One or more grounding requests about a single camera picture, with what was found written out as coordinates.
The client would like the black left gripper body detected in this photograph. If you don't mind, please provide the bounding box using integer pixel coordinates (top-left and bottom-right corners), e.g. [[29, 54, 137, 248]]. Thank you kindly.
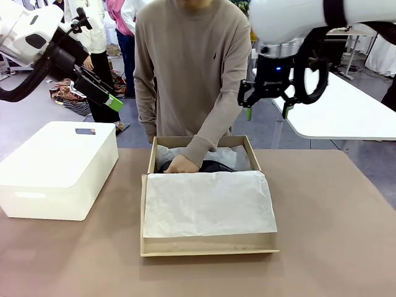
[[46, 30, 91, 81]]

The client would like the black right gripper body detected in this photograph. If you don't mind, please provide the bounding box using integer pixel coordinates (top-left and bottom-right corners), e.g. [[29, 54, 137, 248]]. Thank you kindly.
[[255, 54, 295, 94]]

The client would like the black leather shoe with buckle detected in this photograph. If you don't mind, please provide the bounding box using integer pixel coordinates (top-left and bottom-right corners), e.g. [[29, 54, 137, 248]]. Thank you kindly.
[[154, 159, 236, 174]]

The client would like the white tissue paper sheet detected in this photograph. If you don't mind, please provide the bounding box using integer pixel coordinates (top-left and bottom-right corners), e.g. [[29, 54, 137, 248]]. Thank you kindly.
[[144, 144, 278, 239]]

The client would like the brown cardboard shoe box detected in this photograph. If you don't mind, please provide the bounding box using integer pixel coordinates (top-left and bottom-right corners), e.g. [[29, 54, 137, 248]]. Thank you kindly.
[[140, 134, 281, 257]]

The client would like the person's right forearm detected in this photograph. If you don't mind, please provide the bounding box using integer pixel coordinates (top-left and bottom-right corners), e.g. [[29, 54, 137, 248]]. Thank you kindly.
[[137, 89, 159, 144]]

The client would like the person's left forearm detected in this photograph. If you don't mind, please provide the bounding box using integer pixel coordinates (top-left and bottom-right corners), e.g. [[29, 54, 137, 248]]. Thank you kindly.
[[182, 89, 244, 170]]

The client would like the white plastic storage box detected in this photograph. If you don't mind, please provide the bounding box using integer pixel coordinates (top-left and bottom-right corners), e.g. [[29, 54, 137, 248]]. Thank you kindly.
[[0, 121, 119, 222]]

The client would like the person's left hand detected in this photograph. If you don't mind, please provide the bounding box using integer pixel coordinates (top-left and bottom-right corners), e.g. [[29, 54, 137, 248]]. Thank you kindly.
[[163, 153, 200, 175]]

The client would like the patterned cloth pile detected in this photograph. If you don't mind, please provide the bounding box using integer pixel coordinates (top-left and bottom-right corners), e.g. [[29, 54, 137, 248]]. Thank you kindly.
[[49, 70, 127, 118]]

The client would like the bystander in pink top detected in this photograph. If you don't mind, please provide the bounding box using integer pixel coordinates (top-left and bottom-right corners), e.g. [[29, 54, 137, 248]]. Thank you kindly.
[[106, 0, 139, 99]]

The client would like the bystander in cream jacket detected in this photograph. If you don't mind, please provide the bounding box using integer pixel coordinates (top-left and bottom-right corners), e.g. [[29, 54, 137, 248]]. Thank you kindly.
[[63, 0, 131, 132]]

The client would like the white side table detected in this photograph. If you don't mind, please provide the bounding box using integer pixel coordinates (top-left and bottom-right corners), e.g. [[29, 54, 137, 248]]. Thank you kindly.
[[252, 67, 396, 151]]

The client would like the person in beige sweater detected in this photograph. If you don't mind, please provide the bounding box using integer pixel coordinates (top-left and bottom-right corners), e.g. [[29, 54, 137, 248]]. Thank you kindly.
[[132, 0, 253, 155]]

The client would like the bystander in white shirt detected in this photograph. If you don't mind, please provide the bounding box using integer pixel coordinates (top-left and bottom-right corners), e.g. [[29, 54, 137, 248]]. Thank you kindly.
[[120, 0, 146, 35]]

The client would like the background table with robots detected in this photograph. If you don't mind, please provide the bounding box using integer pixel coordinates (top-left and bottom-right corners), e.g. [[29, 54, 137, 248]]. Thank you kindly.
[[324, 28, 377, 80]]

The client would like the white curtain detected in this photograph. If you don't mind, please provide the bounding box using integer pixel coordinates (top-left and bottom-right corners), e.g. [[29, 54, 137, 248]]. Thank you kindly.
[[364, 30, 396, 78]]

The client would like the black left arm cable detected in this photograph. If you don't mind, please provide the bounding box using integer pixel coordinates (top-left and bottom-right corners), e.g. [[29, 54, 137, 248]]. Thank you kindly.
[[0, 37, 67, 103]]

